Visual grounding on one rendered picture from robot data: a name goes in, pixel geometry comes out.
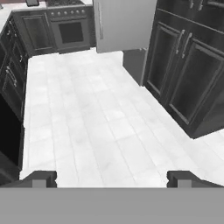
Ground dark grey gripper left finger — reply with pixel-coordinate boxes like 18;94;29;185
0;170;58;189

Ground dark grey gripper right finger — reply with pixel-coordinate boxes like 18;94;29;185
166;170;224;189

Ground grey fridge body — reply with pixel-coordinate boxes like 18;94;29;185
122;47;150;88

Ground black dishwasher front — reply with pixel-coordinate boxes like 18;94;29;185
0;92;26;187

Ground dark tall cupboard door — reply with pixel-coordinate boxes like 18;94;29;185
167;37;224;127
144;21;186;100

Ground dark cupboard run with drawers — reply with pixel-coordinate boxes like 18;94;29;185
0;8;59;123

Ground dark grey stove with oven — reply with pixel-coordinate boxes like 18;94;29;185
45;0;95;54

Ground dark short cupboard door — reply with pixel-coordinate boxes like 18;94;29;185
157;0;224;33

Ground small dark countertop object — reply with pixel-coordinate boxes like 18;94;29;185
24;0;40;8

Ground grey fridge door handle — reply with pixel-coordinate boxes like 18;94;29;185
98;2;105;40

